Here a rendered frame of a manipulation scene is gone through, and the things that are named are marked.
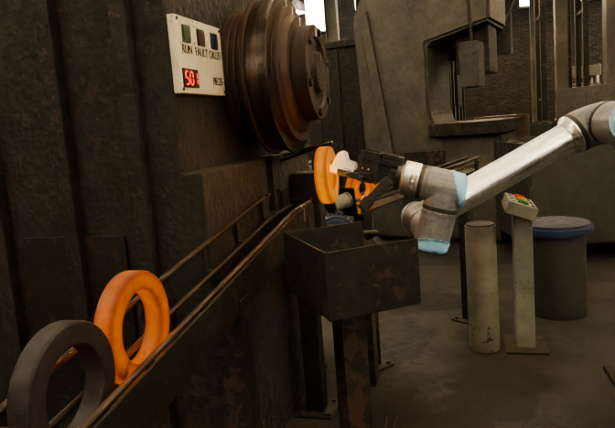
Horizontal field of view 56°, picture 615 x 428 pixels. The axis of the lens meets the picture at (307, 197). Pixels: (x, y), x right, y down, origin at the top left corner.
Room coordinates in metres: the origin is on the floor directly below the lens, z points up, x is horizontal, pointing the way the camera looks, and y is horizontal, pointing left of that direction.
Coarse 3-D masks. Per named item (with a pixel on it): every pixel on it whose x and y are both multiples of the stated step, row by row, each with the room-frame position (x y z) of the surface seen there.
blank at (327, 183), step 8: (320, 152) 1.51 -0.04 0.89; (328, 152) 1.52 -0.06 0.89; (320, 160) 1.49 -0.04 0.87; (328, 160) 1.51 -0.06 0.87; (320, 168) 1.48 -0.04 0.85; (328, 168) 1.50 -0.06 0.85; (320, 176) 1.48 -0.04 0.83; (328, 176) 1.49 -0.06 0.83; (336, 176) 1.59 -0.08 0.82; (320, 184) 1.48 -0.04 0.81; (328, 184) 1.48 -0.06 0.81; (336, 184) 1.58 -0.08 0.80; (320, 192) 1.49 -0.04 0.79; (328, 192) 1.48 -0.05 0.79; (336, 192) 1.57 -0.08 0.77; (320, 200) 1.51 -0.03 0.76; (328, 200) 1.51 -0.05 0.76; (336, 200) 1.56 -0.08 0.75
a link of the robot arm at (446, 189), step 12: (432, 168) 1.46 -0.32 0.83; (420, 180) 1.44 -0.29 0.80; (432, 180) 1.43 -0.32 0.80; (444, 180) 1.43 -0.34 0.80; (456, 180) 1.42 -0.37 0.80; (420, 192) 1.45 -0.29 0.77; (432, 192) 1.44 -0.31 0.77; (444, 192) 1.42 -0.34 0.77; (456, 192) 1.42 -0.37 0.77; (432, 204) 1.44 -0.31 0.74; (444, 204) 1.42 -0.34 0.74; (456, 204) 1.43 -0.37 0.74
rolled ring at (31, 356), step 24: (48, 336) 0.71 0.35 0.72; (72, 336) 0.74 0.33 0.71; (96, 336) 0.79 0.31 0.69; (24, 360) 0.68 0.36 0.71; (48, 360) 0.69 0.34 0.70; (96, 360) 0.79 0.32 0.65; (24, 384) 0.66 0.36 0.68; (96, 384) 0.80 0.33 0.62; (24, 408) 0.65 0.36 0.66; (96, 408) 0.78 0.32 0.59
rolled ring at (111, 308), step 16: (128, 272) 0.92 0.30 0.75; (144, 272) 0.94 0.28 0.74; (112, 288) 0.87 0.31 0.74; (128, 288) 0.89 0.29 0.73; (144, 288) 0.93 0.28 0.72; (160, 288) 0.98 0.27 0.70; (112, 304) 0.85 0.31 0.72; (144, 304) 0.98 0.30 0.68; (160, 304) 0.98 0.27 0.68; (96, 320) 0.84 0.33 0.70; (112, 320) 0.84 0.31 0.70; (160, 320) 0.97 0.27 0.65; (112, 336) 0.83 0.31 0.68; (144, 336) 0.97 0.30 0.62; (160, 336) 0.96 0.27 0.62; (144, 352) 0.94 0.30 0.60; (128, 368) 0.86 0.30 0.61
